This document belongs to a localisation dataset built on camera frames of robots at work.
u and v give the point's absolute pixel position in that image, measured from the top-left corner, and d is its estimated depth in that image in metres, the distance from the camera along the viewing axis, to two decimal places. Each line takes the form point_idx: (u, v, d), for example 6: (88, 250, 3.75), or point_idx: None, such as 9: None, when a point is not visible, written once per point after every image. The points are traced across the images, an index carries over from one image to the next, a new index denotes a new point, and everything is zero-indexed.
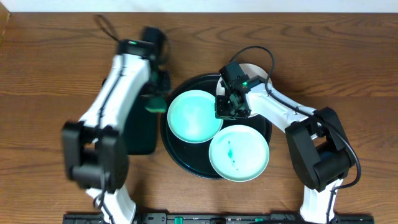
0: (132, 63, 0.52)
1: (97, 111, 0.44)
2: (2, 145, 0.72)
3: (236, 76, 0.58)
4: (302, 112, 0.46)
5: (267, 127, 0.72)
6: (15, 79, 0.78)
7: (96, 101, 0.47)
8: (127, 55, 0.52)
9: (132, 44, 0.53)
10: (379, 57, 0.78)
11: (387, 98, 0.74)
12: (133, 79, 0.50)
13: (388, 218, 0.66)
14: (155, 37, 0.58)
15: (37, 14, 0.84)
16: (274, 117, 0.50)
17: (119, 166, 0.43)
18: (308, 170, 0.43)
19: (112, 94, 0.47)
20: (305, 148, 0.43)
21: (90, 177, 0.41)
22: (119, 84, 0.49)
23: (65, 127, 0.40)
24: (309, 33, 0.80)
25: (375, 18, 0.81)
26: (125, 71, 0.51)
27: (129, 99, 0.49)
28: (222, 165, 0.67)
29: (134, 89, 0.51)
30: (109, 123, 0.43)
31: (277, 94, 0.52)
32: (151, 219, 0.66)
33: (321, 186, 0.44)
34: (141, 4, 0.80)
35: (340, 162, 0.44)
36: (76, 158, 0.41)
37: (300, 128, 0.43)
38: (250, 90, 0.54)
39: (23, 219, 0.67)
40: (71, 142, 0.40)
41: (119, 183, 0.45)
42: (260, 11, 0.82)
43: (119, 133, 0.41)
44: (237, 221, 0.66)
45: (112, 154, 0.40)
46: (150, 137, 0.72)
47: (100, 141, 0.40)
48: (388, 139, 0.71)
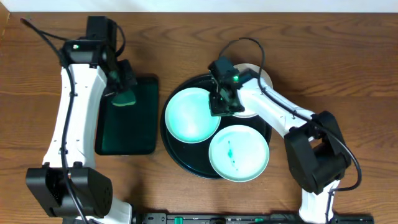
0: (79, 73, 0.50)
1: (58, 149, 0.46)
2: (2, 145, 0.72)
3: (224, 71, 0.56)
4: (300, 116, 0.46)
5: (267, 127, 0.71)
6: (15, 79, 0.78)
7: (55, 133, 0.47)
8: (73, 65, 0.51)
9: (75, 51, 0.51)
10: (379, 57, 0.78)
11: (387, 98, 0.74)
12: (87, 94, 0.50)
13: (389, 218, 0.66)
14: (98, 32, 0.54)
15: (37, 14, 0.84)
16: (272, 118, 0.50)
17: (99, 194, 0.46)
18: (309, 176, 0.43)
19: (71, 118, 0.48)
20: (305, 155, 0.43)
21: (72, 211, 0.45)
22: (74, 106, 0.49)
23: (29, 175, 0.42)
24: (309, 33, 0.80)
25: (375, 18, 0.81)
26: (77, 89, 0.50)
27: (89, 112, 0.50)
28: (222, 165, 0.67)
29: (94, 99, 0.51)
30: (73, 161, 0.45)
31: (271, 92, 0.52)
32: (151, 219, 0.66)
33: (321, 189, 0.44)
34: (140, 4, 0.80)
35: (336, 163, 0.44)
36: (51, 202, 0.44)
37: (300, 135, 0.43)
38: (242, 86, 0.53)
39: (22, 219, 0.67)
40: (40, 188, 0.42)
41: (105, 203, 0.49)
42: (260, 11, 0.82)
43: (85, 168, 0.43)
44: (237, 221, 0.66)
45: (87, 191, 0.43)
46: (149, 138, 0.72)
47: (71, 184, 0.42)
48: (389, 139, 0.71)
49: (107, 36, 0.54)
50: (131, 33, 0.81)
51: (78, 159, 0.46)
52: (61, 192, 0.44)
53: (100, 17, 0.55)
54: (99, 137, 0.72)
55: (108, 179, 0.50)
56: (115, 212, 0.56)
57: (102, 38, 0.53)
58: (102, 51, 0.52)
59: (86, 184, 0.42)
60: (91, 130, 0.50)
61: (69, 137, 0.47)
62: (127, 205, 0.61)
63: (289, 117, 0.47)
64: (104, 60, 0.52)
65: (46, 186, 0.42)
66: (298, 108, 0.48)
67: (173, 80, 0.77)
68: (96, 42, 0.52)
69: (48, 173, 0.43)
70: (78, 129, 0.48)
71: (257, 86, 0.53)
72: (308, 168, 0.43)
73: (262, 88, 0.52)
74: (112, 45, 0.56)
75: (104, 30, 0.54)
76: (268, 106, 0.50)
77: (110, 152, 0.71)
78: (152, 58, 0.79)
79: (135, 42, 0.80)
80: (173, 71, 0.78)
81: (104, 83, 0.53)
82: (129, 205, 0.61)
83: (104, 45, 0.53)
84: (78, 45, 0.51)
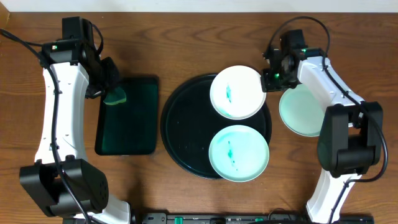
0: (62, 71, 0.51)
1: (49, 145, 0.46)
2: (2, 145, 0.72)
3: (295, 44, 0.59)
4: (351, 98, 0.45)
5: (267, 127, 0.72)
6: (15, 79, 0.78)
7: (44, 131, 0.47)
8: (55, 65, 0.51)
9: (54, 51, 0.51)
10: (377, 58, 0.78)
11: (387, 98, 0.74)
12: (73, 89, 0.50)
13: (388, 218, 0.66)
14: (74, 32, 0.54)
15: (37, 14, 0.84)
16: (321, 95, 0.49)
17: (96, 189, 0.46)
18: (332, 154, 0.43)
19: (58, 114, 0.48)
20: (338, 132, 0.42)
21: (69, 207, 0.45)
22: (60, 102, 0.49)
23: (22, 175, 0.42)
24: (308, 33, 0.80)
25: (374, 18, 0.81)
26: (61, 86, 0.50)
27: (76, 106, 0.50)
28: (222, 165, 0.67)
29: (80, 94, 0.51)
30: (66, 155, 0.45)
31: (332, 71, 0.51)
32: (151, 219, 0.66)
33: (336, 171, 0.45)
34: (141, 5, 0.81)
35: (365, 156, 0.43)
36: (49, 199, 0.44)
37: (342, 112, 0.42)
38: (306, 58, 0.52)
39: (22, 219, 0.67)
40: (35, 186, 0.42)
41: (104, 199, 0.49)
42: (259, 11, 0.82)
43: (79, 160, 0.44)
44: (237, 221, 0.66)
45: (83, 184, 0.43)
46: (149, 138, 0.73)
47: (66, 178, 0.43)
48: (388, 139, 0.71)
49: (83, 35, 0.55)
50: (132, 32, 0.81)
51: (69, 153, 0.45)
52: (57, 190, 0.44)
53: (74, 17, 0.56)
54: (99, 137, 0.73)
55: (103, 173, 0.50)
56: (115, 211, 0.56)
57: (79, 37, 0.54)
58: (82, 48, 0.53)
59: (80, 175, 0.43)
60: (80, 122, 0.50)
61: (58, 132, 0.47)
62: (125, 203, 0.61)
63: (339, 97, 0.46)
64: (84, 58, 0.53)
65: (41, 183, 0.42)
66: (351, 91, 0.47)
67: (173, 80, 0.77)
68: (74, 40, 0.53)
69: (40, 171, 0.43)
70: (64, 124, 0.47)
71: (320, 62, 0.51)
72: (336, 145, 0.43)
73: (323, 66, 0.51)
74: (90, 43, 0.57)
75: (81, 30, 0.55)
76: (323, 83, 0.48)
77: (110, 153, 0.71)
78: (153, 58, 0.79)
79: (134, 42, 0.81)
80: (173, 71, 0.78)
81: (87, 79, 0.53)
82: (126, 203, 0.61)
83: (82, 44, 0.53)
84: (56, 45, 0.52)
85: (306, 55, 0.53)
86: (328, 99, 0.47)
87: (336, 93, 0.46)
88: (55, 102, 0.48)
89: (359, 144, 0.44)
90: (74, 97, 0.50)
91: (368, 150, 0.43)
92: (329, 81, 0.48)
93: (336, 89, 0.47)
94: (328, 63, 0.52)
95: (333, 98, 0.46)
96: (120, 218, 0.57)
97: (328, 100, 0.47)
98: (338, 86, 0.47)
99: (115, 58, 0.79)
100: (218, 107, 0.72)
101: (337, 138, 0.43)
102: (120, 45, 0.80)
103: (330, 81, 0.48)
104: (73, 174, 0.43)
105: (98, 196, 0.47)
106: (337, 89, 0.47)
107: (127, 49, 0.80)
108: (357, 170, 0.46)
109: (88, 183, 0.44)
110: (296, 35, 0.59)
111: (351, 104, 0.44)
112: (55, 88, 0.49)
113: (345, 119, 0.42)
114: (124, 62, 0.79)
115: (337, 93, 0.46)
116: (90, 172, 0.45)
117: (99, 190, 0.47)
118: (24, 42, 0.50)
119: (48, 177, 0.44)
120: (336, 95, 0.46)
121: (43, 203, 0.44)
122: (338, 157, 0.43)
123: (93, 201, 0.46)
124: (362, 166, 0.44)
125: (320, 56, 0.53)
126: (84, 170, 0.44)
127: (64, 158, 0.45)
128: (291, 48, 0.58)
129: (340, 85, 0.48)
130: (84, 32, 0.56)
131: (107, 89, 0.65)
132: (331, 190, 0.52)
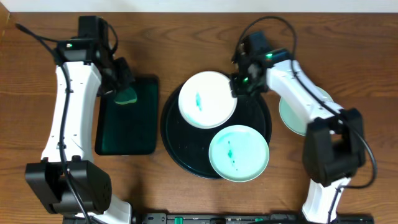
0: (75, 70, 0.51)
1: (57, 144, 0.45)
2: (2, 145, 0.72)
3: (258, 47, 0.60)
4: (328, 107, 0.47)
5: (267, 127, 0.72)
6: (15, 79, 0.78)
7: (53, 129, 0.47)
8: (68, 63, 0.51)
9: (68, 50, 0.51)
10: (377, 57, 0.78)
11: (387, 98, 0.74)
12: (84, 89, 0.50)
13: (388, 218, 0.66)
14: (90, 32, 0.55)
15: (37, 14, 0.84)
16: (296, 104, 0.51)
17: (100, 193, 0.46)
18: (319, 167, 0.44)
19: (68, 114, 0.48)
20: (323, 146, 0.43)
21: (73, 206, 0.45)
22: (71, 102, 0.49)
23: (28, 170, 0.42)
24: (309, 33, 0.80)
25: (374, 18, 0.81)
26: (73, 85, 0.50)
27: (86, 107, 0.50)
28: (222, 165, 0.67)
29: (91, 94, 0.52)
30: (73, 154, 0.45)
31: (303, 78, 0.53)
32: (151, 219, 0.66)
33: (326, 181, 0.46)
34: (140, 5, 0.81)
35: (351, 163, 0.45)
36: (53, 196, 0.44)
37: (323, 127, 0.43)
38: (274, 65, 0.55)
39: (23, 219, 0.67)
40: (40, 184, 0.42)
41: (106, 200, 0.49)
42: (259, 11, 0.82)
43: (86, 163, 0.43)
44: (237, 221, 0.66)
45: (86, 186, 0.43)
46: (149, 138, 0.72)
47: (71, 178, 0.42)
48: (389, 139, 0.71)
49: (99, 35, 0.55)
50: (132, 32, 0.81)
51: (76, 154, 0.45)
52: (61, 188, 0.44)
53: (92, 17, 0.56)
54: (99, 137, 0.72)
55: (107, 175, 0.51)
56: (117, 211, 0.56)
57: (94, 37, 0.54)
58: (96, 48, 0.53)
59: (84, 177, 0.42)
60: (89, 124, 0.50)
61: (66, 132, 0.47)
62: (127, 205, 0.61)
63: (316, 108, 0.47)
64: (97, 58, 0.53)
65: (46, 182, 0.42)
66: (326, 101, 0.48)
67: (173, 81, 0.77)
68: (89, 40, 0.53)
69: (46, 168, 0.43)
70: (74, 124, 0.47)
71: (290, 68, 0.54)
72: (323, 158, 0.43)
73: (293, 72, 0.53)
74: (104, 44, 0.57)
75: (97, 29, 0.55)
76: (295, 92, 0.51)
77: (110, 153, 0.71)
78: (152, 58, 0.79)
79: (134, 42, 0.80)
80: (173, 71, 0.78)
81: (99, 79, 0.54)
82: (127, 204, 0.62)
83: (96, 43, 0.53)
84: (71, 43, 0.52)
85: (273, 61, 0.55)
86: (304, 111, 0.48)
87: (311, 103, 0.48)
88: (66, 102, 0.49)
89: (344, 152, 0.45)
90: (84, 98, 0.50)
91: (353, 157, 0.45)
92: (301, 90, 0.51)
93: (310, 99, 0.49)
94: (297, 68, 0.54)
95: (308, 110, 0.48)
96: (120, 218, 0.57)
97: (304, 112, 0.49)
98: (310, 94, 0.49)
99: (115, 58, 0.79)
100: (186, 114, 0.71)
101: (323, 152, 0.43)
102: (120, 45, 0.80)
103: (302, 89, 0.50)
104: (76, 175, 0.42)
105: (101, 198, 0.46)
106: (313, 100, 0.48)
107: (127, 49, 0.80)
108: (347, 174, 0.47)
109: (91, 186, 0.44)
110: (257, 38, 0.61)
111: (328, 116, 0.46)
112: (67, 87, 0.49)
113: (327, 133, 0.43)
114: None
115: (311, 104, 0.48)
116: (94, 173, 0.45)
117: (102, 191, 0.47)
118: (38, 37, 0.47)
119: (53, 174, 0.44)
120: (313, 107, 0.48)
121: (46, 200, 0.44)
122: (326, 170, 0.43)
123: (95, 203, 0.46)
124: (351, 170, 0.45)
125: (288, 61, 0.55)
126: (89, 172, 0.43)
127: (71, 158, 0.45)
128: (256, 53, 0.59)
129: (312, 93, 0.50)
130: (100, 32, 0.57)
131: (119, 89, 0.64)
132: (324, 195, 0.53)
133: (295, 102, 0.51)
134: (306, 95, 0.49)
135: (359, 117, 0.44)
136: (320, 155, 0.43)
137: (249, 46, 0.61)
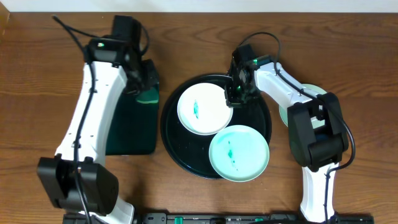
0: (103, 71, 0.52)
1: (72, 142, 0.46)
2: (2, 145, 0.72)
3: (246, 56, 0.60)
4: (306, 94, 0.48)
5: (267, 127, 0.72)
6: (15, 78, 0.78)
7: (71, 126, 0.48)
8: (96, 63, 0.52)
9: (99, 49, 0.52)
10: (377, 58, 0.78)
11: (386, 98, 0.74)
12: (109, 91, 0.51)
13: (388, 218, 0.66)
14: (122, 33, 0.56)
15: (37, 14, 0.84)
16: (280, 98, 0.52)
17: (106, 195, 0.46)
18: (303, 150, 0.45)
19: (87, 114, 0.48)
20: (303, 129, 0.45)
21: (77, 205, 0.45)
22: (92, 102, 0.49)
23: (41, 165, 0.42)
24: (308, 33, 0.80)
25: (374, 18, 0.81)
26: (97, 86, 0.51)
27: (106, 109, 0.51)
28: (222, 165, 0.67)
29: (112, 98, 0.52)
30: (87, 155, 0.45)
31: (285, 74, 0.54)
32: (151, 219, 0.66)
33: (312, 165, 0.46)
34: (140, 4, 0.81)
35: (334, 146, 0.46)
36: (60, 193, 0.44)
37: (302, 110, 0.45)
38: (259, 68, 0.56)
39: (22, 219, 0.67)
40: (50, 180, 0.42)
41: (111, 203, 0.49)
42: (259, 11, 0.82)
43: (97, 165, 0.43)
44: (237, 221, 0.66)
45: (94, 189, 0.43)
46: (149, 138, 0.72)
47: (80, 178, 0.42)
48: (388, 139, 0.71)
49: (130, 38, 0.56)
50: None
51: (89, 155, 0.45)
52: (69, 185, 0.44)
53: (126, 18, 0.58)
54: None
55: (115, 178, 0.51)
56: (119, 212, 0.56)
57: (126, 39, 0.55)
58: (125, 51, 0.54)
59: (94, 179, 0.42)
60: (106, 127, 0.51)
61: (84, 132, 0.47)
62: (130, 207, 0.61)
63: (296, 96, 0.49)
64: (127, 61, 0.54)
65: (56, 178, 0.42)
66: (305, 88, 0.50)
67: (173, 80, 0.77)
68: (120, 42, 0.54)
69: (58, 165, 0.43)
70: (93, 124, 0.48)
71: (273, 68, 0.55)
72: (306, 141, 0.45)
73: (276, 70, 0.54)
74: (135, 46, 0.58)
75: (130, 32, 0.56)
76: (278, 87, 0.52)
77: (110, 153, 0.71)
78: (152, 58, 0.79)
79: None
80: (173, 71, 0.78)
81: (123, 82, 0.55)
82: (130, 206, 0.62)
83: (127, 47, 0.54)
84: (103, 43, 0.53)
85: (259, 64, 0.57)
86: (287, 101, 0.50)
87: (292, 93, 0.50)
88: (87, 102, 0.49)
89: (325, 134, 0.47)
90: (107, 99, 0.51)
91: (335, 139, 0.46)
92: (284, 85, 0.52)
93: (291, 90, 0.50)
94: (280, 66, 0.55)
95: (290, 100, 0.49)
96: (122, 219, 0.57)
97: (286, 102, 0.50)
98: (291, 86, 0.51)
99: None
100: (185, 121, 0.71)
101: (305, 134, 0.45)
102: None
103: (285, 84, 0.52)
104: (86, 178, 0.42)
105: (106, 201, 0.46)
106: (293, 89, 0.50)
107: None
108: (333, 158, 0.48)
109: (99, 188, 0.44)
110: (245, 48, 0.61)
111: (308, 100, 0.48)
112: (91, 87, 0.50)
113: (305, 115, 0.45)
114: None
115: (293, 94, 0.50)
116: (104, 177, 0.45)
117: (108, 195, 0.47)
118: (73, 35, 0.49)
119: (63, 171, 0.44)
120: (293, 96, 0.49)
121: (53, 195, 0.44)
122: (310, 152, 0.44)
123: (99, 205, 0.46)
124: (336, 154, 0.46)
125: (272, 63, 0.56)
126: (99, 175, 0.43)
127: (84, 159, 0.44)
128: (244, 61, 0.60)
129: (293, 84, 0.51)
130: (133, 35, 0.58)
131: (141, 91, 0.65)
132: (316, 183, 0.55)
133: (279, 97, 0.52)
134: (288, 87, 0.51)
135: (336, 101, 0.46)
136: (301, 137, 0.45)
137: (238, 56, 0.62)
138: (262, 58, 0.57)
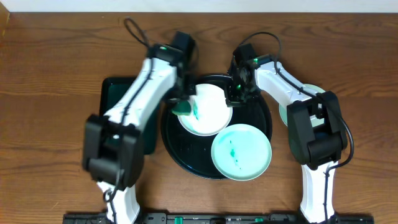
0: (160, 65, 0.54)
1: (122, 109, 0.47)
2: (2, 145, 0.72)
3: (247, 56, 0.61)
4: (306, 93, 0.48)
5: (267, 126, 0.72)
6: (16, 79, 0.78)
7: (123, 98, 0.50)
8: (156, 58, 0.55)
9: (161, 50, 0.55)
10: (377, 58, 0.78)
11: (386, 98, 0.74)
12: (160, 82, 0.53)
13: (388, 218, 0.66)
14: (181, 44, 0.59)
15: (37, 14, 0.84)
16: (280, 97, 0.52)
17: (135, 167, 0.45)
18: (303, 147, 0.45)
19: (139, 94, 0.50)
20: (302, 126, 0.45)
21: (106, 170, 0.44)
22: (146, 86, 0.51)
23: (91, 120, 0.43)
24: (308, 33, 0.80)
25: (374, 18, 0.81)
26: (153, 75, 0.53)
27: (153, 99, 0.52)
28: (225, 165, 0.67)
29: (159, 94, 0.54)
30: (132, 122, 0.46)
31: (285, 73, 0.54)
32: (151, 219, 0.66)
33: (311, 163, 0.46)
34: (140, 5, 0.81)
35: (334, 144, 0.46)
36: (96, 152, 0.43)
37: (301, 108, 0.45)
38: (259, 66, 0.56)
39: (23, 219, 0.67)
40: (92, 135, 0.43)
41: (133, 181, 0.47)
42: (259, 11, 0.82)
43: (140, 132, 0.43)
44: (237, 221, 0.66)
45: (126, 162, 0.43)
46: (150, 137, 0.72)
47: (122, 140, 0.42)
48: (389, 139, 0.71)
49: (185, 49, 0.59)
50: (132, 33, 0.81)
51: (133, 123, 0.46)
52: (106, 148, 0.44)
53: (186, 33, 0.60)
54: None
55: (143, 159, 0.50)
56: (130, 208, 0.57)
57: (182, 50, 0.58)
58: (181, 59, 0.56)
59: (134, 144, 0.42)
60: (147, 115, 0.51)
61: (133, 104, 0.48)
62: (137, 206, 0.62)
63: (296, 94, 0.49)
64: (179, 68, 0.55)
65: (100, 135, 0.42)
66: (305, 87, 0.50)
67: None
68: (178, 50, 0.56)
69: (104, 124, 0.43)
70: (142, 102, 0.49)
71: (273, 66, 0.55)
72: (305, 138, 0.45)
73: (276, 69, 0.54)
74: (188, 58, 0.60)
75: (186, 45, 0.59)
76: (278, 86, 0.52)
77: None
78: None
79: (135, 42, 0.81)
80: None
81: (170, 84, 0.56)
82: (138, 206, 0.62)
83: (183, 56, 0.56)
84: (165, 47, 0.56)
85: (259, 63, 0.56)
86: (287, 99, 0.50)
87: (292, 91, 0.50)
88: (142, 86, 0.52)
89: (324, 132, 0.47)
90: (157, 90, 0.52)
91: (335, 138, 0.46)
92: (284, 84, 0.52)
93: (291, 89, 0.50)
94: (280, 66, 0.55)
95: (290, 98, 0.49)
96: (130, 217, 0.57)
97: (286, 99, 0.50)
98: (291, 85, 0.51)
99: (115, 58, 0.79)
100: (185, 122, 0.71)
101: (303, 132, 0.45)
102: (120, 45, 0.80)
103: (285, 83, 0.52)
104: (125, 145, 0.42)
105: (130, 180, 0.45)
106: (293, 88, 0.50)
107: (127, 50, 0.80)
108: (332, 157, 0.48)
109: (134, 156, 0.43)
110: (247, 48, 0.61)
111: (308, 98, 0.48)
112: (148, 76, 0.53)
113: (304, 112, 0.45)
114: (125, 62, 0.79)
115: (293, 92, 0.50)
116: (138, 155, 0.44)
117: (135, 169, 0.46)
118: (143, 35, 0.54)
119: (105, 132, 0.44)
120: (292, 94, 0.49)
121: (87, 152, 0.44)
122: (308, 150, 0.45)
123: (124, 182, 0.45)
124: (334, 152, 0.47)
125: (272, 61, 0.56)
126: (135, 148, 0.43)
127: (127, 124, 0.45)
128: (245, 60, 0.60)
129: (293, 83, 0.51)
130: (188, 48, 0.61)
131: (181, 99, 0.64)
132: (316, 182, 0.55)
133: (279, 96, 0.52)
134: (288, 86, 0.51)
135: (335, 99, 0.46)
136: (300, 134, 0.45)
137: (239, 56, 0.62)
138: (262, 57, 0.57)
